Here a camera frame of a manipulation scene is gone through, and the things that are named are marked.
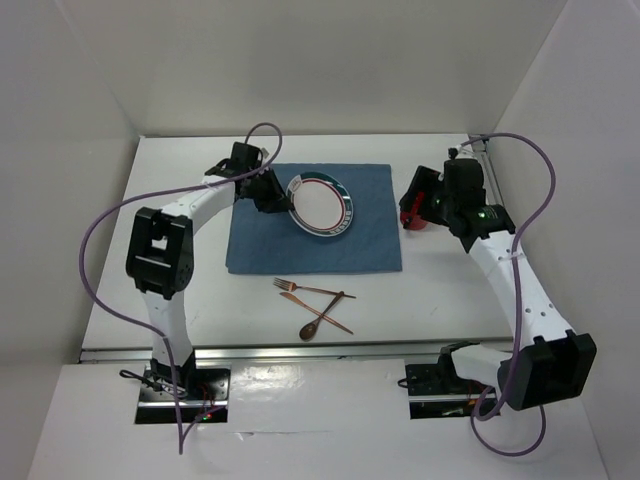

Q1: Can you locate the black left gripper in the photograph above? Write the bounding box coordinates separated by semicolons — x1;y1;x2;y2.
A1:
245;167;293;214

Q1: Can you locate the red enamel mug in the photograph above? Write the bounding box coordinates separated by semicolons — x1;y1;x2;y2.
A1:
399;192;428;231

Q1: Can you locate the white plate green red rim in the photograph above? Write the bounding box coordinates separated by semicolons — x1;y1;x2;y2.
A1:
286;171;354;238

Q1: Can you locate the blue cloth placemat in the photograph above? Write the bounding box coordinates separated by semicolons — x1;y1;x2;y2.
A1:
226;163;402;275

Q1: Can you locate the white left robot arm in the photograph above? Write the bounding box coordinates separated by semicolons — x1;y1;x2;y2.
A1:
125;142;293;399

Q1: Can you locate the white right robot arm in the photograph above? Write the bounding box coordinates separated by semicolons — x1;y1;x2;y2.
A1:
399;158;597;411

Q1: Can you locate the copper fork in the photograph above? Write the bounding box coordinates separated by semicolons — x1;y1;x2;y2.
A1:
273;278;339;296

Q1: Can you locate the copper knife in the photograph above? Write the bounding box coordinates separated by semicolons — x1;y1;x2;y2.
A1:
280;292;354;335

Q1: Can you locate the copper spoon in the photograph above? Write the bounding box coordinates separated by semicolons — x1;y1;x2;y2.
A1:
299;291;346;341

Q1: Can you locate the aluminium front rail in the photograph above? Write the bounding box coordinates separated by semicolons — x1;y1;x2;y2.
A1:
77;335;521;364

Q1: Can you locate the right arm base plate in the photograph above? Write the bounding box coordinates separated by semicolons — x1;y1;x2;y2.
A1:
397;363;486;420

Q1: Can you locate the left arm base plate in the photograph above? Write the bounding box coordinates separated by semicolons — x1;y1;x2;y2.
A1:
119;368;231;425

